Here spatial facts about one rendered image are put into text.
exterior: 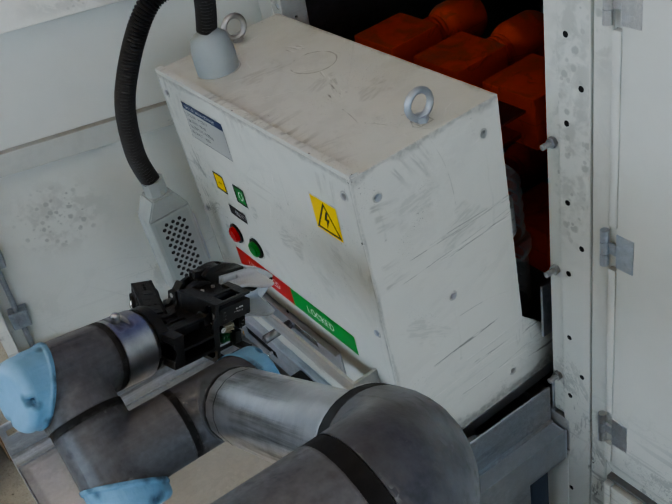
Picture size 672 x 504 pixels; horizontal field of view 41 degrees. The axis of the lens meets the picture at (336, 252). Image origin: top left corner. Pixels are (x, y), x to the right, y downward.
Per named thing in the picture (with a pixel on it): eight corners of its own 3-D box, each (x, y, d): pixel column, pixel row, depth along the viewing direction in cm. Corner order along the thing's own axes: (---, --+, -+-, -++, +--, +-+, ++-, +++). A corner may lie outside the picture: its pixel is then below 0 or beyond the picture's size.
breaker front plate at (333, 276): (409, 466, 125) (341, 185, 98) (237, 315, 160) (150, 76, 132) (416, 461, 126) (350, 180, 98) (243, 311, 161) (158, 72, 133)
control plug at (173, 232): (179, 297, 144) (143, 209, 134) (165, 284, 148) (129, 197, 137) (219, 273, 147) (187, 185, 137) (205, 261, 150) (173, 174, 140)
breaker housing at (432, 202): (418, 465, 125) (350, 177, 97) (240, 311, 161) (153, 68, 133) (656, 284, 144) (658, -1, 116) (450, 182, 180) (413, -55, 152)
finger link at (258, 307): (299, 310, 109) (245, 337, 103) (264, 297, 113) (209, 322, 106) (299, 287, 108) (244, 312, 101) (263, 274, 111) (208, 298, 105)
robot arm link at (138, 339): (88, 376, 95) (80, 307, 92) (123, 361, 99) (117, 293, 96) (133, 400, 91) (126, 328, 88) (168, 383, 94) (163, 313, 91)
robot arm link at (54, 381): (20, 455, 86) (-22, 378, 87) (113, 408, 94) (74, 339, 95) (47, 428, 80) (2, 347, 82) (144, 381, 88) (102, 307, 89)
